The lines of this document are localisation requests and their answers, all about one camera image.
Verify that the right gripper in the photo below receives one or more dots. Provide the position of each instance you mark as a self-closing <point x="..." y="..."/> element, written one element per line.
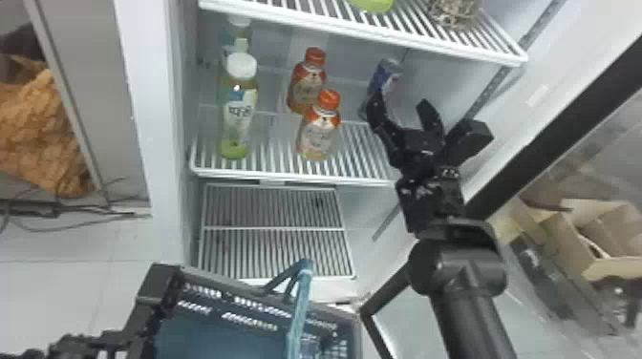
<point x="419" y="150"/>

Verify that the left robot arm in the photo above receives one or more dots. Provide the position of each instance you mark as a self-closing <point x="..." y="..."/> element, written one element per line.
<point x="75" y="348"/>

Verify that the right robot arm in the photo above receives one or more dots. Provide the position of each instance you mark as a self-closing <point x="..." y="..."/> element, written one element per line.
<point x="466" y="280"/>

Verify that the blue can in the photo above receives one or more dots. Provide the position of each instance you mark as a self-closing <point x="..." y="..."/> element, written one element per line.
<point x="382" y="75"/>

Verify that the orange bottle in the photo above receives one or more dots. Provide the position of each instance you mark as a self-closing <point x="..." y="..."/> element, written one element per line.
<point x="318" y="133"/>
<point x="306" y="85"/>

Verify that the lime green bottle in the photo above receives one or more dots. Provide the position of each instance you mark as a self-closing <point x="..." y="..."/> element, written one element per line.
<point x="372" y="4"/>

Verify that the fridge door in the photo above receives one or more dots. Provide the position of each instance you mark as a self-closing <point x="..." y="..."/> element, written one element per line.
<point x="567" y="125"/>

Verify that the pale green bottle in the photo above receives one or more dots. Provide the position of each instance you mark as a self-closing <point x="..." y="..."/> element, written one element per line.
<point x="237" y="37"/>

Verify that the cardboard box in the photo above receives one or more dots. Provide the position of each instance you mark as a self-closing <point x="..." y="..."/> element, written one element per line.
<point x="577" y="235"/>

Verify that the white fridge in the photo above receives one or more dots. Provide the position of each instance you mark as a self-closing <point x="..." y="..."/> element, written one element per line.
<point x="150" y="100"/>

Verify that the brown crumpled paper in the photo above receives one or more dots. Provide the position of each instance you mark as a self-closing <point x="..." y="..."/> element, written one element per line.
<point x="35" y="135"/>

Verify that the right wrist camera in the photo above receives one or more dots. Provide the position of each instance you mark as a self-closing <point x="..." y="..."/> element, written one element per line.
<point x="469" y="140"/>

